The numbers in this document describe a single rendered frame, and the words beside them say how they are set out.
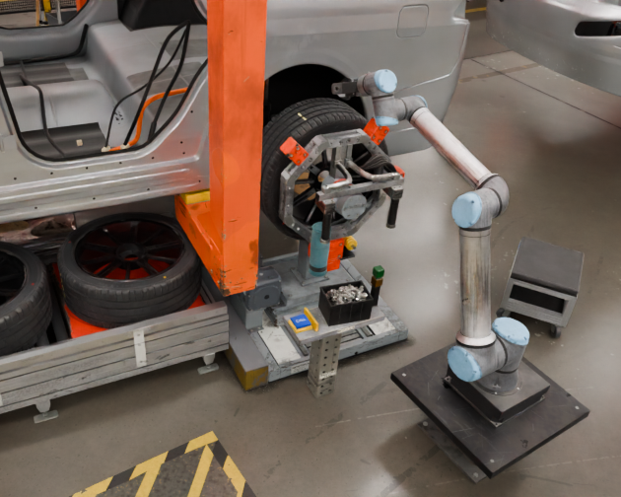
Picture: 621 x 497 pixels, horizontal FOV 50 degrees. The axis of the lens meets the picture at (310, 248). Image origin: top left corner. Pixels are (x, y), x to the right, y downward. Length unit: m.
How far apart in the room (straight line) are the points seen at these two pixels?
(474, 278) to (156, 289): 1.38
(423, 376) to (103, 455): 1.40
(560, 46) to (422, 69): 1.78
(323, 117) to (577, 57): 2.51
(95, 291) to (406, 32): 1.88
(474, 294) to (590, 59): 2.79
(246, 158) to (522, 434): 1.55
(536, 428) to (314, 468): 0.93
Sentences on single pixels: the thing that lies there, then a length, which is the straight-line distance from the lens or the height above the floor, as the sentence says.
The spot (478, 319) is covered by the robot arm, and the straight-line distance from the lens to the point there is 2.59.
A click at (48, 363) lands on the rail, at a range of 3.00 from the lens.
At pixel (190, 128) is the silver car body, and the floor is 1.06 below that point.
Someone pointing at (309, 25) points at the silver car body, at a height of 1.49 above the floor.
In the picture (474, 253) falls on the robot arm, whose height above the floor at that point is 1.02.
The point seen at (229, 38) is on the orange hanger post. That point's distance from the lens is 2.38.
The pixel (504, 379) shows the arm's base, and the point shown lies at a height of 0.46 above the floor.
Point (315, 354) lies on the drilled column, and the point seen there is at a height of 0.25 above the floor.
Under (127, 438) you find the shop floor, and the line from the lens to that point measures 3.10.
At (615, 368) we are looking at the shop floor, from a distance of 3.86.
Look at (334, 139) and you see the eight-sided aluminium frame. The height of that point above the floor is 1.12.
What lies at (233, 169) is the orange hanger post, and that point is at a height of 1.14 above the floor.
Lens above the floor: 2.39
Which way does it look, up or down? 35 degrees down
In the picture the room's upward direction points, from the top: 5 degrees clockwise
